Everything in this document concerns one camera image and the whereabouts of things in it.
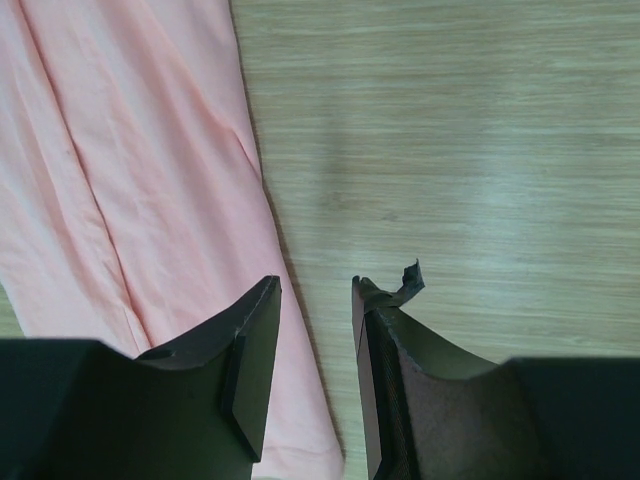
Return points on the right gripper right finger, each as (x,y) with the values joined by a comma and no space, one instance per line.
(433,410)

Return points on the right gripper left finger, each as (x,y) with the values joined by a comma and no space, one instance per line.
(192,408)

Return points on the pink t-shirt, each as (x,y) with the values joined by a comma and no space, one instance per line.
(132,198)

